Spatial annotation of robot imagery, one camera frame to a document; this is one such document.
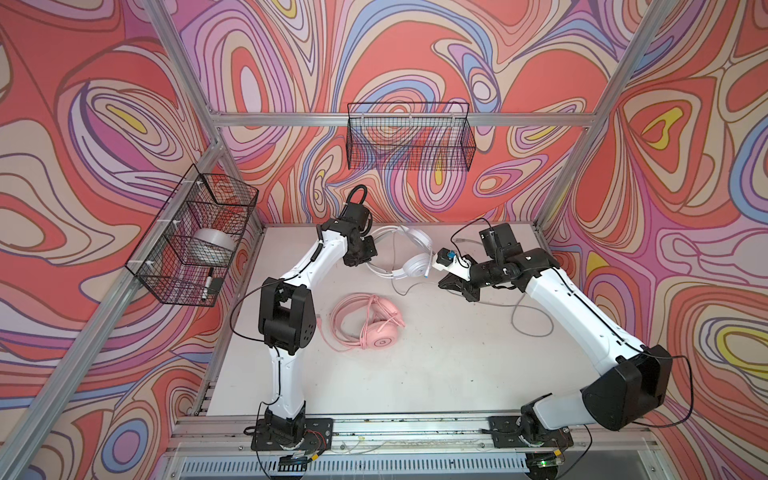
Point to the silver tape roll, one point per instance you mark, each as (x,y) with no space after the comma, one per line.
(211,246)

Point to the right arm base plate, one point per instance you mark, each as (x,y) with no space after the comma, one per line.
(515,431)

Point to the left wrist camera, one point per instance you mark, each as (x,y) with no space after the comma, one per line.
(355,211)

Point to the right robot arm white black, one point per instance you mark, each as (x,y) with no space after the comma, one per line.
(632,377)

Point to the black wire basket left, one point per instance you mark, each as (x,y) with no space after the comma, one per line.
(201,227)

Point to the black wire basket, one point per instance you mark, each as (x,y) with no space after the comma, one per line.
(411,136)
(201,227)

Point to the black wire basket back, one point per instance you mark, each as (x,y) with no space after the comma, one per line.
(411,136)

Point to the aluminium front rail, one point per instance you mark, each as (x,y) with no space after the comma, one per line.
(451,432)

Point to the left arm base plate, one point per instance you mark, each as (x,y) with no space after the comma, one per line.
(309,435)

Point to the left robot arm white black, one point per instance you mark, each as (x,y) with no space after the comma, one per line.
(287,317)

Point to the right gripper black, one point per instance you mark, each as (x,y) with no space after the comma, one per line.
(456,283)

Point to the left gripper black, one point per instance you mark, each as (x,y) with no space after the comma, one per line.
(372,251)

